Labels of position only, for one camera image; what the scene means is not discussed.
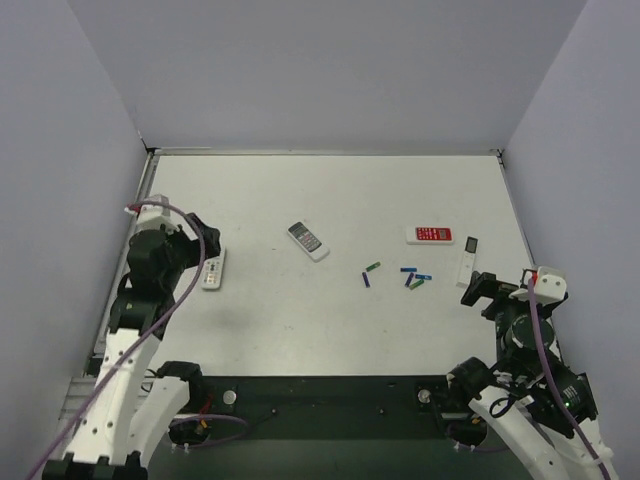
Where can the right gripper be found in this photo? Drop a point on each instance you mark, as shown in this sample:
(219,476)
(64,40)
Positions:
(489,290)

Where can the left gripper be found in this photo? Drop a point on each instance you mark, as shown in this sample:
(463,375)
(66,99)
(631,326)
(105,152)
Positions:
(201,237)

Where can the beige remote control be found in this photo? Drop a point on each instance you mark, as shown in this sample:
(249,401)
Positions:
(213,271)

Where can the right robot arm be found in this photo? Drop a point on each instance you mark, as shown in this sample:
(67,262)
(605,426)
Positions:
(544,412)

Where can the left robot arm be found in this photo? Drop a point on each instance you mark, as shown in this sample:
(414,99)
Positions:
(113,434)

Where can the slim white remote control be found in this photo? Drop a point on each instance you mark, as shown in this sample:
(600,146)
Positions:
(467,262)

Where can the red white remote control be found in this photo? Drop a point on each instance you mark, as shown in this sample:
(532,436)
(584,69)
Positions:
(422,235)

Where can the grey white remote control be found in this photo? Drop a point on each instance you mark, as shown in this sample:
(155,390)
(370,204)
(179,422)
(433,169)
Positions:
(308,242)

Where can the green red battery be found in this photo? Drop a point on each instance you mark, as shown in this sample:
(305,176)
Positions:
(373,266)

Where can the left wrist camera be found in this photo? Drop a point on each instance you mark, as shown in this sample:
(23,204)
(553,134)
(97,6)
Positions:
(153,217)

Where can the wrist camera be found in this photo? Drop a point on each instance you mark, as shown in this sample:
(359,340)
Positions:
(549,284)
(153,217)

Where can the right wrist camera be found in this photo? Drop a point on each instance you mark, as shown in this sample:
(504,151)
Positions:
(549,284)

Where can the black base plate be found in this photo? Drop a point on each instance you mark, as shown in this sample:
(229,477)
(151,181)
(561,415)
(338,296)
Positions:
(330,408)

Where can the aluminium frame rail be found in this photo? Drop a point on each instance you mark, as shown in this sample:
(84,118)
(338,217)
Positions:
(81,388)

